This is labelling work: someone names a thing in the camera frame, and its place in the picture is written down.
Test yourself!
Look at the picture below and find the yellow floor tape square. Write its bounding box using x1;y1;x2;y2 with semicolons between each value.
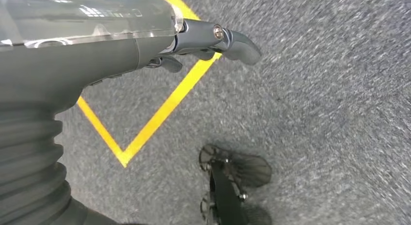
77;0;223;169

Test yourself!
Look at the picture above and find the black robot foot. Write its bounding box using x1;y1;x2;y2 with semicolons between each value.
198;144;273;225

